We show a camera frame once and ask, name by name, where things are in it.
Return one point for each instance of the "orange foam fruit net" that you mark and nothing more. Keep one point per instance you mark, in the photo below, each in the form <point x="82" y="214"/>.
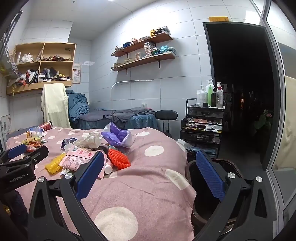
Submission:
<point x="119" y="158"/>

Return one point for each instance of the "white paper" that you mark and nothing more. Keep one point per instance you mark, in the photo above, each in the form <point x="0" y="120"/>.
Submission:
<point x="89" y="139"/>

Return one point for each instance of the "green pump bottle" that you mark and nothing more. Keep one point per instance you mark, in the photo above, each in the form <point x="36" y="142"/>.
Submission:
<point x="211" y="93"/>

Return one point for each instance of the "pink polka-dot blanket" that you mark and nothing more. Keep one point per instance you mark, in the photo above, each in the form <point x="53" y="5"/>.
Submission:
<point x="138" y="185"/>

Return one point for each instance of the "pile of colourful snack packets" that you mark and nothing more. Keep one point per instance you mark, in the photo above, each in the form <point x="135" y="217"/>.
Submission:
<point x="34" y="143"/>

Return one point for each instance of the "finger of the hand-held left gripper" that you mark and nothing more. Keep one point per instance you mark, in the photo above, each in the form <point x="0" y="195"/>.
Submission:
<point x="17" y="150"/>
<point x="38" y="155"/>

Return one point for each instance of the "black drawer trolley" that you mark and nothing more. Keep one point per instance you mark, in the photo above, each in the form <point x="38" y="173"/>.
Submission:
<point x="203" y="111"/>

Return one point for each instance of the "aluminium glass partition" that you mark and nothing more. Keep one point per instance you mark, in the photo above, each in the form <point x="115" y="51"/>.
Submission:
<point x="275" y="92"/>

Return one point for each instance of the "white plastic bag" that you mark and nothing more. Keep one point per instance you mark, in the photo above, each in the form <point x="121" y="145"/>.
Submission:
<point x="27" y="58"/>

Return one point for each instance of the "blue snack wrapper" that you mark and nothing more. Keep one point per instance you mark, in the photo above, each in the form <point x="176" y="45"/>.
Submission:
<point x="67" y="141"/>

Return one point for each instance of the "pink wall poster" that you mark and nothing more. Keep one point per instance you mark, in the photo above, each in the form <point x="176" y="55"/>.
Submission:
<point x="76" y="74"/>

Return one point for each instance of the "yellow foam fruit net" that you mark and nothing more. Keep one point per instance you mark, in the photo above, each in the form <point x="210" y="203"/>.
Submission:
<point x="54" y="164"/>

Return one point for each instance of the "wooden wall shelf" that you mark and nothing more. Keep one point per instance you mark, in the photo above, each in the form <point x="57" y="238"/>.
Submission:
<point x="141" y="46"/>
<point x="143" y="62"/>

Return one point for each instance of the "yellow door sign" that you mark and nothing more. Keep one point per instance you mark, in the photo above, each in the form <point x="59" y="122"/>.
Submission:
<point x="218" y="19"/>

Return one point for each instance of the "cream towel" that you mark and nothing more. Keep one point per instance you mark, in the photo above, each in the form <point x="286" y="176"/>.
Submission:
<point x="55" y="104"/>

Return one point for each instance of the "potted plant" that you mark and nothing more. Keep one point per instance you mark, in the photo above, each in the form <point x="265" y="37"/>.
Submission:
<point x="264" y="120"/>

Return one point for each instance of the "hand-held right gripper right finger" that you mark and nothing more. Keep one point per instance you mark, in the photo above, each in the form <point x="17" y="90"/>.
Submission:
<point x="210" y="178"/>

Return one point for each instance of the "grey blanket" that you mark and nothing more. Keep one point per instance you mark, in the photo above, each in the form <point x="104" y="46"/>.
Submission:
<point x="129" y="113"/>

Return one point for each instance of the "white arched floor lamp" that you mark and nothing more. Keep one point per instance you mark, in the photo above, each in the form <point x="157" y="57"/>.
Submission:
<point x="134" y="80"/>

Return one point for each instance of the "pink barcode packet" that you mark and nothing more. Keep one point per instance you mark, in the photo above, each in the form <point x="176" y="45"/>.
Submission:
<point x="81" y="151"/>

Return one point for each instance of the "clear bottle orange label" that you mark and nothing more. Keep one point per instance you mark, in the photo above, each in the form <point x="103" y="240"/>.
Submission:
<point x="33" y="134"/>

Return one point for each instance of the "purple plastic bag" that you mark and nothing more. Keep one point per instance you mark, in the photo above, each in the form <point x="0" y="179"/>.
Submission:
<point x="118" y="136"/>

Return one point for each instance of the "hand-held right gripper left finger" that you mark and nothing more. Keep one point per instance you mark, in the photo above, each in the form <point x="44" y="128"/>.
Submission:
<point x="90" y="176"/>

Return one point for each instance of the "white wall notice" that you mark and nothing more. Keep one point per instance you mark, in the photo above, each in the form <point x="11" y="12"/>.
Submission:
<point x="5" y="125"/>

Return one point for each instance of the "white pump bottle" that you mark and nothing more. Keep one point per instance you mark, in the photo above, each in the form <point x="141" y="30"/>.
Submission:
<point x="204" y="95"/>

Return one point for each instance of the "clear pump bottle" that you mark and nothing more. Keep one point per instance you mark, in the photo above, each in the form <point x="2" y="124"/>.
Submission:
<point x="219" y="97"/>

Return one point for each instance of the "blue bedding pile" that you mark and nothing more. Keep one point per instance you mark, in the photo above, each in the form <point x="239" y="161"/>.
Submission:
<point x="77" y="104"/>

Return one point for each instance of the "dark round trash bin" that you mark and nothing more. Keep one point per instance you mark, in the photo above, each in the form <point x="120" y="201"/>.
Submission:
<point x="201" y="208"/>

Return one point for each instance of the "row of small flat boxes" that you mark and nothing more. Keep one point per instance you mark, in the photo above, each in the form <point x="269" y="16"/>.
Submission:
<point x="54" y="78"/>

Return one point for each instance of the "wooden cubby shelf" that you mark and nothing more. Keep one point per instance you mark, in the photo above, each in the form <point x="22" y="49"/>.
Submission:
<point x="34" y="86"/>

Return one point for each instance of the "teal skirted massage bed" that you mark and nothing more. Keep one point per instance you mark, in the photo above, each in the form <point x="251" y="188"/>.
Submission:
<point x="143" y="121"/>

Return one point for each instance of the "white jar bottle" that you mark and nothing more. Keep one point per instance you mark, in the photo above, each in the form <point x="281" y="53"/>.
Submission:
<point x="198" y="98"/>

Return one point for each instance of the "brown bottle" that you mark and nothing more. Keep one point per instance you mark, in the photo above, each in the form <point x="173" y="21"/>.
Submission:
<point x="213" y="99"/>

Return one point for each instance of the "small white bottle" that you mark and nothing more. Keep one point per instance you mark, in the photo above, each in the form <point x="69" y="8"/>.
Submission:
<point x="108" y="168"/>

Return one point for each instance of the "pale pink snack packet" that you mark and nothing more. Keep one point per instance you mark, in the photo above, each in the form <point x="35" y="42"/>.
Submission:
<point x="71" y="163"/>

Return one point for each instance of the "red paper cup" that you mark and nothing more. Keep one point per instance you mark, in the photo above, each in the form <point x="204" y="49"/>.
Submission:
<point x="46" y="125"/>

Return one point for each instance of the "black stool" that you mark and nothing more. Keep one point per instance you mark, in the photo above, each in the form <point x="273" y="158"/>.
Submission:
<point x="166" y="114"/>

